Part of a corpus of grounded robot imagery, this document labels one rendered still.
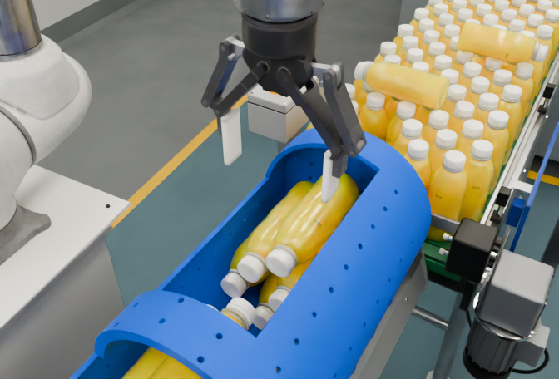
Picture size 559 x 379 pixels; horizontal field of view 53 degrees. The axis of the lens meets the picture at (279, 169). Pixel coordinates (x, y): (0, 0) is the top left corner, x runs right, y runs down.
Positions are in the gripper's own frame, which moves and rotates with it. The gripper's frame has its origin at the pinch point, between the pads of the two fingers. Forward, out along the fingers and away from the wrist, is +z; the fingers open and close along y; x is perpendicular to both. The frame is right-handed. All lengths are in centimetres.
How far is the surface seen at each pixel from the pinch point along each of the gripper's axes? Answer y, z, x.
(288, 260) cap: 1.4, 15.4, 0.0
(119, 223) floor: -126, 132, 72
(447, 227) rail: 15, 36, 40
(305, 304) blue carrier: 8.5, 11.0, -8.2
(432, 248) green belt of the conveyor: 13, 42, 39
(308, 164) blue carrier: -8.3, 18.4, 23.6
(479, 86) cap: 9, 22, 73
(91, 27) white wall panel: -283, 130, 210
